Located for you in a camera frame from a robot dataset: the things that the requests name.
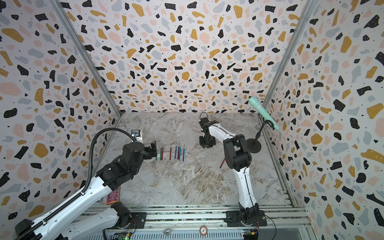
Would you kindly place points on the aluminium corner post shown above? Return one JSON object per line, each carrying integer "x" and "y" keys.
{"x": 65, "y": 21}
{"x": 306, "y": 14}

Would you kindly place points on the aluminium corner post right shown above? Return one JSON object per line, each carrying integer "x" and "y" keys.
{"x": 306, "y": 14}

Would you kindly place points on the mint green microphone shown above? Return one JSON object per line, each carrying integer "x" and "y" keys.
{"x": 254, "y": 102}

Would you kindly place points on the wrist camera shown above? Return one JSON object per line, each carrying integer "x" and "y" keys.
{"x": 137, "y": 134}
{"x": 204, "y": 123}

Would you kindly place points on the purple orange small box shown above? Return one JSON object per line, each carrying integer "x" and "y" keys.
{"x": 113, "y": 197}

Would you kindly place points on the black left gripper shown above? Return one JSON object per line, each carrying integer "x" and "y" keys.
{"x": 150, "y": 150}

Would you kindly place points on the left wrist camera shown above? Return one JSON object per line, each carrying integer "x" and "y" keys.
{"x": 137, "y": 134}

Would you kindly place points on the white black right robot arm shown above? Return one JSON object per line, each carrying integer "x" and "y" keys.
{"x": 238, "y": 158}

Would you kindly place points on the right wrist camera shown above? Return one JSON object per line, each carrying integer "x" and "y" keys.
{"x": 204, "y": 123}

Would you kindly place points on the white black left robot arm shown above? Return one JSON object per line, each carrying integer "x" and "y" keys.
{"x": 60, "y": 224}

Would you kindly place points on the aluminium corner post left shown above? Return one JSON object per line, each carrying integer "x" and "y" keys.
{"x": 65, "y": 21}

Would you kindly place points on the black microphone stand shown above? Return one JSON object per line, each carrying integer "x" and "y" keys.
{"x": 254, "y": 144}

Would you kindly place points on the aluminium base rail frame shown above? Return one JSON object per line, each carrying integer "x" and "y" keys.
{"x": 203, "y": 222}

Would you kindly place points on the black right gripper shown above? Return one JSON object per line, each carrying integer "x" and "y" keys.
{"x": 202, "y": 143}

